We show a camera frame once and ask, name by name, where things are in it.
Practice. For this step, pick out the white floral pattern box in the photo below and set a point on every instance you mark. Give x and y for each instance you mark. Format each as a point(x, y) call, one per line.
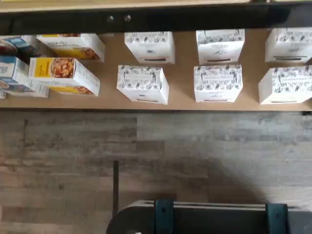
point(142, 84)
point(150, 47)
point(288, 45)
point(285, 85)
point(220, 46)
point(218, 84)

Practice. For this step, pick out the black metal shelving rack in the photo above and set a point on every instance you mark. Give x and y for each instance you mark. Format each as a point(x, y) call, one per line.
point(195, 20)

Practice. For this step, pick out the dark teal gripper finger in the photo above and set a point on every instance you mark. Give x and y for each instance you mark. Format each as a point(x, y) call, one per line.
point(165, 217)
point(278, 219)

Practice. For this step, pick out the blue white oatmeal box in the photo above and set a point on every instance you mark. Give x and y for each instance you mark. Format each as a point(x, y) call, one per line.
point(22, 47)
point(24, 78)

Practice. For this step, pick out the yellow white granola box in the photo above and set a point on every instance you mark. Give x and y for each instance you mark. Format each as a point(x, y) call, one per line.
point(63, 73)
point(80, 46)

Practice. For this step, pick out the white patterned small boxes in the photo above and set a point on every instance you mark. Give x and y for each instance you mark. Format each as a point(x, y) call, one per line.
point(182, 73)

